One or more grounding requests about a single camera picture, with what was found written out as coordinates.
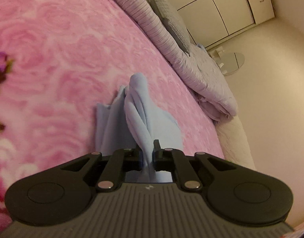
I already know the light blue sweatshirt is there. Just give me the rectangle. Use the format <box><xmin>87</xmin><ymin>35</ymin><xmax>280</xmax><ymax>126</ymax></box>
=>
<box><xmin>95</xmin><ymin>73</ymin><xmax>183</xmax><ymax>183</ymax></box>

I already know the cream quilted headboard cushion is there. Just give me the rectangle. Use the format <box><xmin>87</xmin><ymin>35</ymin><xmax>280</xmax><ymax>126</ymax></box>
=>
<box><xmin>215</xmin><ymin>116</ymin><xmax>256</xmax><ymax>170</ymax></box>

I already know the striped lilac duvet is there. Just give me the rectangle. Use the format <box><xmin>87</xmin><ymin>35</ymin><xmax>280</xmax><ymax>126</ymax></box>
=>
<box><xmin>114</xmin><ymin>0</ymin><xmax>238</xmax><ymax>121</ymax></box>

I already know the oval vanity mirror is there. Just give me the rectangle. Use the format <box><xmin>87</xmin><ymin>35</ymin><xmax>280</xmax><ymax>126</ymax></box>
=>
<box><xmin>214</xmin><ymin>52</ymin><xmax>245</xmax><ymax>76</ymax></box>

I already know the pink rose blanket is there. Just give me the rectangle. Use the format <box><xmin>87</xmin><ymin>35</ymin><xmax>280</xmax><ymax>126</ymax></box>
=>
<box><xmin>0</xmin><ymin>0</ymin><xmax>223</xmax><ymax>231</ymax></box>

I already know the grey textured pillow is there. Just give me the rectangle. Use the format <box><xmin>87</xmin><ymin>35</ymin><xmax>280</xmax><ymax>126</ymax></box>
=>
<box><xmin>149</xmin><ymin>0</ymin><xmax>191</xmax><ymax>54</ymax></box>

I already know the white wardrobe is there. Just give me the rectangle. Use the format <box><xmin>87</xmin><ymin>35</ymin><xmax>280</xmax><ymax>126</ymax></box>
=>
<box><xmin>168</xmin><ymin>0</ymin><xmax>274</xmax><ymax>48</ymax></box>

